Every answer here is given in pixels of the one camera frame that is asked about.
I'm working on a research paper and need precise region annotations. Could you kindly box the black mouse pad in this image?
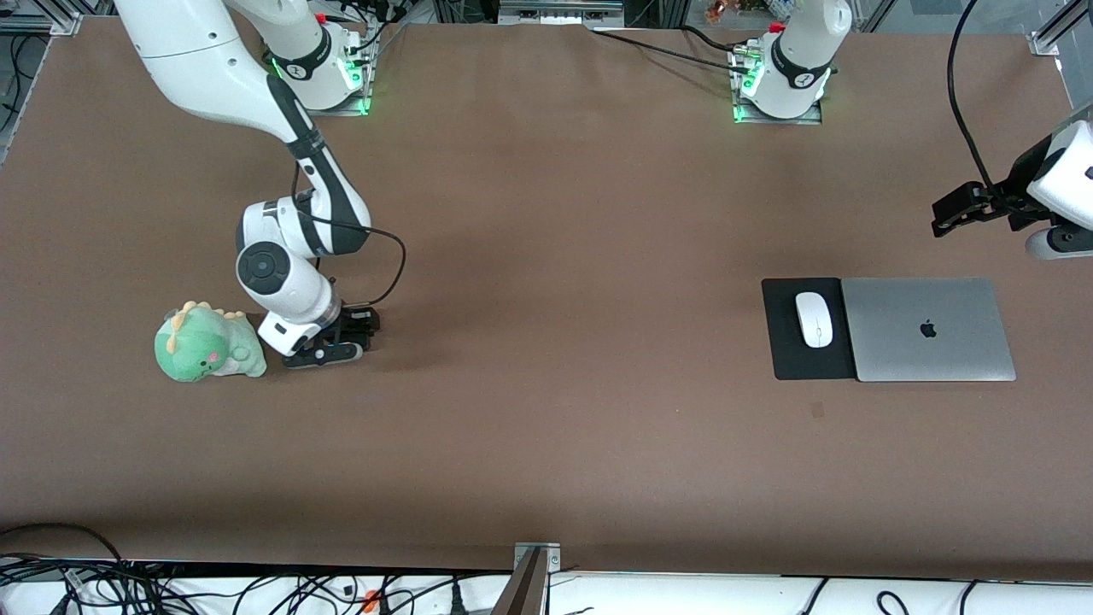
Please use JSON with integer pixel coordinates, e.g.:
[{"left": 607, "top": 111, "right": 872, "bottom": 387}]
[{"left": 761, "top": 278, "right": 857, "bottom": 381}]

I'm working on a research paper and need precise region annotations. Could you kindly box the black cable to arm base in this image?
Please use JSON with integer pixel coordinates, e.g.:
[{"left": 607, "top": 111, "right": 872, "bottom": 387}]
[{"left": 592, "top": 26, "right": 752, "bottom": 76}]

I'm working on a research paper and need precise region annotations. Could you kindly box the aluminium frame profile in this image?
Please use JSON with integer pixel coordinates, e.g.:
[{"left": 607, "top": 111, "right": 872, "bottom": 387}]
[
  {"left": 1027, "top": 0, "right": 1073, "bottom": 57},
  {"left": 0, "top": 0, "right": 86, "bottom": 37}
]

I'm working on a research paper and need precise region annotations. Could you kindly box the white computer mouse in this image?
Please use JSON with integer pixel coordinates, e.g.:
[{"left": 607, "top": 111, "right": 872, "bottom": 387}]
[{"left": 795, "top": 292, "right": 834, "bottom": 349}]

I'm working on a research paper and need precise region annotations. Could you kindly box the green dinosaur plush toy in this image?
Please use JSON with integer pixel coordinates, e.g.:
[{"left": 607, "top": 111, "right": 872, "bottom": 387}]
[{"left": 154, "top": 300, "right": 268, "bottom": 383}]

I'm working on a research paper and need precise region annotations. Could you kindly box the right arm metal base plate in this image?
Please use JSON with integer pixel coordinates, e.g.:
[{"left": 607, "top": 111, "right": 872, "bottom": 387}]
[{"left": 329, "top": 81, "right": 371, "bottom": 117}]

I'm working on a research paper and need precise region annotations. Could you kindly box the grey metal rail unit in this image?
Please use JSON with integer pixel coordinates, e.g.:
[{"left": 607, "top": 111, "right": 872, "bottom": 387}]
[{"left": 498, "top": 0, "right": 626, "bottom": 26}]

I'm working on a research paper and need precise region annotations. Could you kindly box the black looped floor cable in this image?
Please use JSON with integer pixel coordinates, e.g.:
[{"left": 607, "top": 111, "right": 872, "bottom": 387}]
[{"left": 0, "top": 522, "right": 131, "bottom": 590}]

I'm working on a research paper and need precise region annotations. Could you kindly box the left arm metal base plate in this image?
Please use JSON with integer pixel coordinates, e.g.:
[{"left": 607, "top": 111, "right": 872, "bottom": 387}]
[{"left": 732, "top": 96, "right": 825, "bottom": 126}]

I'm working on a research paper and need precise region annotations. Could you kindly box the grey closed laptop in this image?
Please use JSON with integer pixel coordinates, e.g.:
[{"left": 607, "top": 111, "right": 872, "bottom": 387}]
[{"left": 840, "top": 277, "right": 1018, "bottom": 383}]

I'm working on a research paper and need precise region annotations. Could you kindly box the metal table edge bracket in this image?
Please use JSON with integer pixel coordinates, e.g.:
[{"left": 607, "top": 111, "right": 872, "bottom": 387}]
[{"left": 491, "top": 542, "right": 563, "bottom": 615}]

